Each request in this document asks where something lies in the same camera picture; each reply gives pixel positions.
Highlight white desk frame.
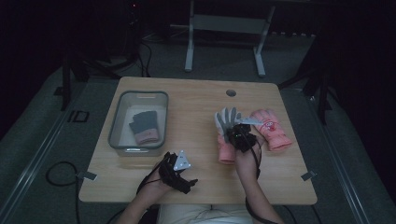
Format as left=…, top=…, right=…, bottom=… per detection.
left=184, top=0, right=276, bottom=78

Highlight person's left hand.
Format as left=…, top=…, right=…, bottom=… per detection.
left=143, top=172, right=176, bottom=200

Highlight black background cable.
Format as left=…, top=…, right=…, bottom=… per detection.
left=138, top=40, right=154, bottom=78

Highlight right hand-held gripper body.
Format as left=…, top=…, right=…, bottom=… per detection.
left=225, top=116, right=264, bottom=153

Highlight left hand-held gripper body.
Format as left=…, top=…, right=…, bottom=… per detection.
left=158, top=149, right=192, bottom=189

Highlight person's light trousers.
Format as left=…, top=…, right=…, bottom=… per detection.
left=157, top=203, right=255, bottom=224

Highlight black tripod stand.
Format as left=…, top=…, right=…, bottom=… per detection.
left=278, top=62, right=332, bottom=125
left=59, top=50, right=139, bottom=112

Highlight metal table clip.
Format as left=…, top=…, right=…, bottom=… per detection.
left=300, top=170, right=318, bottom=182
left=76, top=170, right=98, bottom=182

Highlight pink glove with grey palm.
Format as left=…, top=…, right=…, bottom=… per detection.
left=214, top=106, right=242, bottom=165

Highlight black floor cable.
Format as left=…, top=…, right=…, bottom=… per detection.
left=45, top=161, right=82, bottom=224

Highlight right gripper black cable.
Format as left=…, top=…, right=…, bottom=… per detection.
left=244, top=134, right=279, bottom=224

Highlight pink glove with cartoon print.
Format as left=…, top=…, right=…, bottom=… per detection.
left=249, top=108, right=293, bottom=152

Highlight clear plastic bin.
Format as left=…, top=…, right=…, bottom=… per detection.
left=107, top=90, right=169, bottom=158

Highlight grey knit glove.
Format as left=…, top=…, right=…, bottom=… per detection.
left=129, top=110, right=160, bottom=146

